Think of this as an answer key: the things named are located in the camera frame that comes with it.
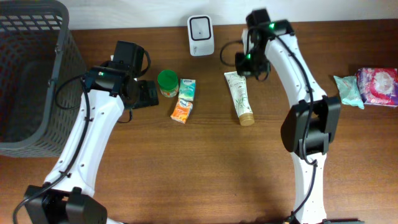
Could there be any orange Kleenex tissue pack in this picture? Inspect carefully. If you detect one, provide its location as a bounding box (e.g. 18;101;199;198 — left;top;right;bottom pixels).
170;98;193;124

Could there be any teal Kleenex tissue pack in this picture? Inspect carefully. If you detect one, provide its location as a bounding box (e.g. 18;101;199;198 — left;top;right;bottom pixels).
178;79;196;101

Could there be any white bamboo print tube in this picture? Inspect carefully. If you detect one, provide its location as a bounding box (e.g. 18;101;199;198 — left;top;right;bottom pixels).
224;72;254;126

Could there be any grey plastic mesh basket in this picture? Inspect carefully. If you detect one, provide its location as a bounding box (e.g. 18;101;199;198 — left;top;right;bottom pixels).
1;1;87;157

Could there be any white barcode scanner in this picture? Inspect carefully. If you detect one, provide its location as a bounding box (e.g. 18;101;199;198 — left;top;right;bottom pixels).
187;15;215;57

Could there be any teal wet wipes pack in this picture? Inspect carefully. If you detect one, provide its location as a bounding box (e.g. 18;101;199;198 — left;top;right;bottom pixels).
333;76;364;110

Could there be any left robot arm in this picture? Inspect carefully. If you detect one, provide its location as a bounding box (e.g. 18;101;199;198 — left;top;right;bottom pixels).
12;40;151;223

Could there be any red purple pad package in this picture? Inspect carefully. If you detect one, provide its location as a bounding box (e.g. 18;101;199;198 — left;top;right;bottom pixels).
355;68;397;108

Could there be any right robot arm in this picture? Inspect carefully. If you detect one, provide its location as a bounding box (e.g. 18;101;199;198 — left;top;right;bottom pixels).
235;9;360;223

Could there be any green lid jar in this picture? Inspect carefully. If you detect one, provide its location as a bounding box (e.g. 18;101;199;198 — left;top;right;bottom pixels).
157;70;179;98

